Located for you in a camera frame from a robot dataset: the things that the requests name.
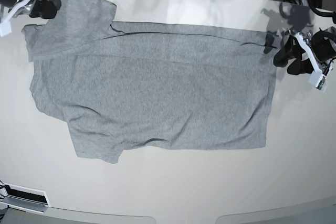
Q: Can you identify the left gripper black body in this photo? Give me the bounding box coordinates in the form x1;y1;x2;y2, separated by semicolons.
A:
273;27;335;76

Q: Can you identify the grey t-shirt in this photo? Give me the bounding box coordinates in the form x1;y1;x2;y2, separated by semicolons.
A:
22;0;277;163

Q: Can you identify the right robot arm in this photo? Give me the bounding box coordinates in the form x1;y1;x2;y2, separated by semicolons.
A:
1;0;61;19

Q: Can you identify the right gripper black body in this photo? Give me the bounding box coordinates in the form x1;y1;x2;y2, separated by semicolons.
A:
15;0;61;19

